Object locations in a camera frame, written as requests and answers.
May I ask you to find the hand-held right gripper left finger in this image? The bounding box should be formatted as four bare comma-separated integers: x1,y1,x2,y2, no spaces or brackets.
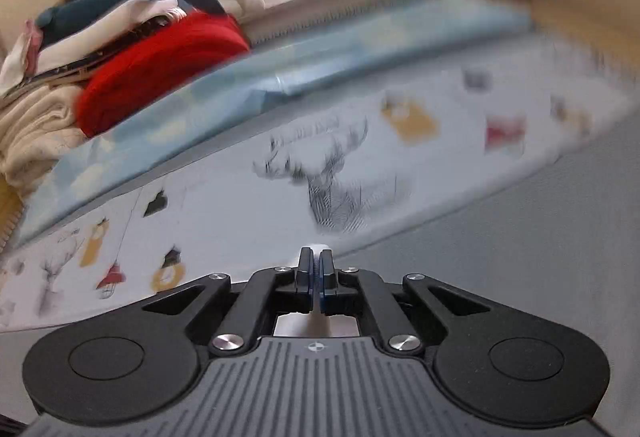
142,247,315,358

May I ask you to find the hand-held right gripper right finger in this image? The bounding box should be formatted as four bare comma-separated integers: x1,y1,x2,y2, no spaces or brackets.
317,248,493,358

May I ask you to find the white garment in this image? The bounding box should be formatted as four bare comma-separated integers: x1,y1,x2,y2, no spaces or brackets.
299,241,335,263

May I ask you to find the light blue patterned sheet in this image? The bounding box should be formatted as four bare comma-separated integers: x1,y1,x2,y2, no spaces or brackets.
15,0,533,248

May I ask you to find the red folded quilt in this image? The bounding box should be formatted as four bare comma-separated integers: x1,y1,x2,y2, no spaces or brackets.
76,12,251,138

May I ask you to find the window sill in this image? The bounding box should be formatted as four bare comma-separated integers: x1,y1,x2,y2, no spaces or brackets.
240,0,451,42

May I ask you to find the cream folded blanket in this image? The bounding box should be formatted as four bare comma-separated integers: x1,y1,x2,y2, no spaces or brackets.
0,84,88,198

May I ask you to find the white and black folded bedding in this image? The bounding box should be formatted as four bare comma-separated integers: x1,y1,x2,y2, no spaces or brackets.
0,12,191,98

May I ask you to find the dark teal shark plush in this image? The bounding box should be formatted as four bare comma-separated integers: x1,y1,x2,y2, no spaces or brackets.
35,0,226,50

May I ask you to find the white cloth with pink trim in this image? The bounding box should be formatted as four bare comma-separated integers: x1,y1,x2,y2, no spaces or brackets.
0,19,46,92

